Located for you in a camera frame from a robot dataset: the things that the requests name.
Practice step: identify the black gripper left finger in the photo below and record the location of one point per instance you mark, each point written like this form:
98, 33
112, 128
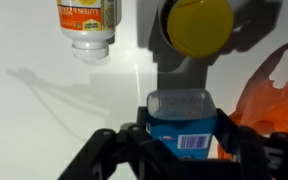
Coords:
110, 156

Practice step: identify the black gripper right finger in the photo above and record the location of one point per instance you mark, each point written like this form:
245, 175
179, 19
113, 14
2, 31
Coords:
257, 153

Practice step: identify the blue box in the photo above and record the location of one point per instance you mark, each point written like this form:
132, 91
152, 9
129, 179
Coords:
180, 123

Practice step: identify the orange plastic bag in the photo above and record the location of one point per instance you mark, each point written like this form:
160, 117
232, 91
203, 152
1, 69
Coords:
277, 106

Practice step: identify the white bottle with orange label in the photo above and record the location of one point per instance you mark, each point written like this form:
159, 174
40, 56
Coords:
84, 23

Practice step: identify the amber bottle with yellow cap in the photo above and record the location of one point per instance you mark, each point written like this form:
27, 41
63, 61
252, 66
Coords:
200, 26

